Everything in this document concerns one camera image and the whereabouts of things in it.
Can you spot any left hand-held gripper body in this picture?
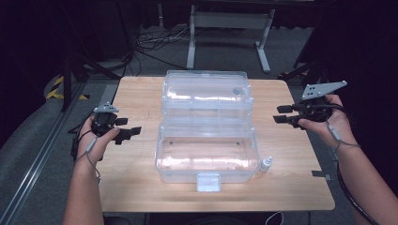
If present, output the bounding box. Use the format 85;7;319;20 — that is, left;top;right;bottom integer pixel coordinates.
91;102;124;146

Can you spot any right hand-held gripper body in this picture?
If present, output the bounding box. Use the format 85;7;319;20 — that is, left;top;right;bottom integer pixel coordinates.
289;80;348;130

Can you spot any small white bottle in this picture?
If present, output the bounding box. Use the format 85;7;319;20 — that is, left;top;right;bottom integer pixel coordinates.
259;156;273;173

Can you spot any clear plastic storage box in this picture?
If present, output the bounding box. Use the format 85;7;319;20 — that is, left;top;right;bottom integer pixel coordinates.
154;69;261;193

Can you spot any person's left hand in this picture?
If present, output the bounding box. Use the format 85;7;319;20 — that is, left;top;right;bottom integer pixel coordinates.
75;113;122;167

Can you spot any person's right hand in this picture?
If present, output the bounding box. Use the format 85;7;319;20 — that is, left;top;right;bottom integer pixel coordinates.
298;94;359;152

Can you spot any black metal stand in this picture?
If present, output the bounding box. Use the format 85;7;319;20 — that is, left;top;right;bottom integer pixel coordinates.
278;59;329;95

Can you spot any black tripod stand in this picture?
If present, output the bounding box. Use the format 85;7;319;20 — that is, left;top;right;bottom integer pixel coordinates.
59;52;122;113

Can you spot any yellow black floor tape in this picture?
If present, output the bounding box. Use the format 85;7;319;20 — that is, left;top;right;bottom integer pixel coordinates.
46;75;90;101

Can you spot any black tape piece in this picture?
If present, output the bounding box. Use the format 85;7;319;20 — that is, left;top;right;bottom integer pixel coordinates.
311;170;332;182

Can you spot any grey wrist strap cord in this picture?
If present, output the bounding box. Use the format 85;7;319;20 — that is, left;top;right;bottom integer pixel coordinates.
74;136;103;186
327;123;361;154

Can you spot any tangle of floor cables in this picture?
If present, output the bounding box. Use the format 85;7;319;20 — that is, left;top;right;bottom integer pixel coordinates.
134;24;189;78

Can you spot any thin white cable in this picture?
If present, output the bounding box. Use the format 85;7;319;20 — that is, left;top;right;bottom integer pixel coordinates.
265;211;285;225

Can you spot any grey metal table frame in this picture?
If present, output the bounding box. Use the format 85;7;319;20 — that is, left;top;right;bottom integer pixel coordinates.
186;4;276;74

